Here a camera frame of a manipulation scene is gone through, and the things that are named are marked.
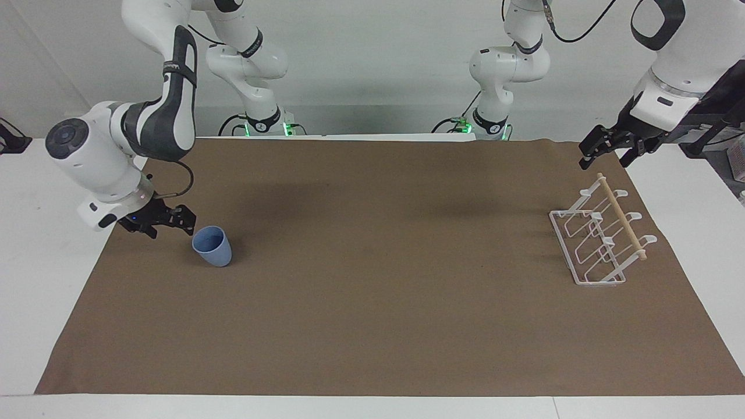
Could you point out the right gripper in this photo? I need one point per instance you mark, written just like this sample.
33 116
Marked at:
148 212

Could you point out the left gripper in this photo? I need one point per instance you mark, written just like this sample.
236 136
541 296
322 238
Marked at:
631 125

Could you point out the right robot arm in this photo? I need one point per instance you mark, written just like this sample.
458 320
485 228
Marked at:
174 110

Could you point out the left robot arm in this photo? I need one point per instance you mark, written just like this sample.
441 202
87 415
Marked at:
681 58

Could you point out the blue cup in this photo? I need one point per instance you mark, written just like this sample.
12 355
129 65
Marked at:
212 247

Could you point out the black stand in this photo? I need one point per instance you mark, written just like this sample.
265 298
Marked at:
13 141

